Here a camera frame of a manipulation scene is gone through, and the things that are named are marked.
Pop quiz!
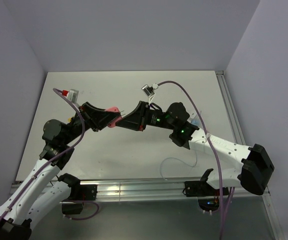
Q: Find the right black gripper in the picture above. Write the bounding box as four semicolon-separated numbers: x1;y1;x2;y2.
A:
116;100;176;131

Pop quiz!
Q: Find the blue charger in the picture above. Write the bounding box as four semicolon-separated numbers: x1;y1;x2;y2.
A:
191;119;199;126

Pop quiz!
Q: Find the light blue cable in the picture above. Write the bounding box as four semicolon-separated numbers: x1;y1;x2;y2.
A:
159;139;199;181

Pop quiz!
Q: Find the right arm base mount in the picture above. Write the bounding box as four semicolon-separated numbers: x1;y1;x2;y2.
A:
182;180;220;212

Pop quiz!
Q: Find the aluminium side rail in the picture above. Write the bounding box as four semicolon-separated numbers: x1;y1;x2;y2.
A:
215;71;245;145

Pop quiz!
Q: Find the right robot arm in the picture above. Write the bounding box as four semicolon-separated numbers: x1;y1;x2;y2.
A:
116;101;274;196

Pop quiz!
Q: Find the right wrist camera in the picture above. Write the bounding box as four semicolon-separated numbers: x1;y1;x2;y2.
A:
141;83;159;104

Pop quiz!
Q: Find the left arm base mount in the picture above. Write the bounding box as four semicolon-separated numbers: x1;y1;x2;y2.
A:
61;184;100;219

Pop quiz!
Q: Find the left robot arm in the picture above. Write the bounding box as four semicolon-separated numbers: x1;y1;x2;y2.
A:
0;102;121;240

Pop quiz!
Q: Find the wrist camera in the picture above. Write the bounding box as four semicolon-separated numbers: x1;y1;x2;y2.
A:
62;89;79;104
141;83;159;104

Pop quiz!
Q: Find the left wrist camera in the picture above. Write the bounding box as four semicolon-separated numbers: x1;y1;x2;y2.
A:
62;89;79;104

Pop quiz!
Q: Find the aluminium front rail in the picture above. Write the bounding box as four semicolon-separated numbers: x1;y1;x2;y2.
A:
7;177;270;206

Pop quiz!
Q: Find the white USB charger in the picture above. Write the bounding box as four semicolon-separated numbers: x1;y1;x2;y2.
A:
190;111;202;122

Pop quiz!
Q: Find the pink plug adapter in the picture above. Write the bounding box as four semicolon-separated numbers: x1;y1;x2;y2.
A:
105;106;122;128

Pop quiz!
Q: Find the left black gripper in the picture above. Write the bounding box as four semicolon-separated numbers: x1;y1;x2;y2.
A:
63;102;121;145

